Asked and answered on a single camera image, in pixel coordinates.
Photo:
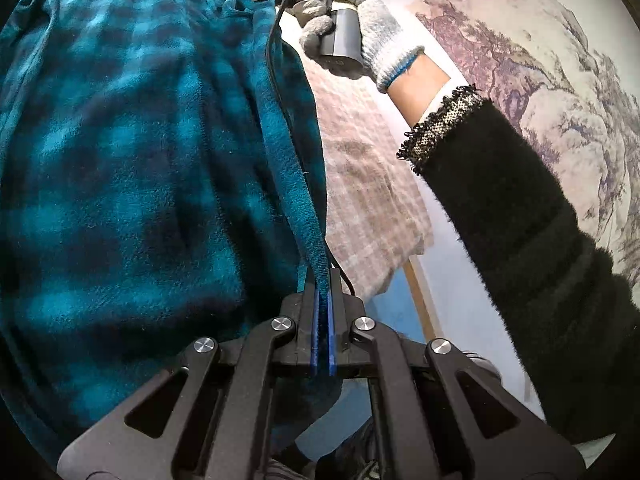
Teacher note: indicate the teal plaid fleece shirt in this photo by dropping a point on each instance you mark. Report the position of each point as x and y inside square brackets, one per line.
[125, 160]

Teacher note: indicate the person's right hand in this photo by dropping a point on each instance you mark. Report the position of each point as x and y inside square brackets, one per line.
[380, 25]

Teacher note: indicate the person's right forearm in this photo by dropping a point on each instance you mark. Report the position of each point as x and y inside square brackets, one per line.
[500, 210]

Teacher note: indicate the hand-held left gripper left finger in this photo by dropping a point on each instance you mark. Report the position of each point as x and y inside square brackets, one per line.
[314, 345]

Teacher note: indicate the landscape wall mural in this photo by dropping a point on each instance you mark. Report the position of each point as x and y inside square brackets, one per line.
[550, 60]

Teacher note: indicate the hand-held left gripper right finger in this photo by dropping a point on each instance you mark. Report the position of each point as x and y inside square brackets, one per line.
[331, 345]

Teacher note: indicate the beige checked bed blanket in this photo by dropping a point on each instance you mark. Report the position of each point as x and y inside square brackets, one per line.
[360, 160]

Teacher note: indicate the blue floor mat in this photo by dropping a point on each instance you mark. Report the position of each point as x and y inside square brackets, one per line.
[395, 310]

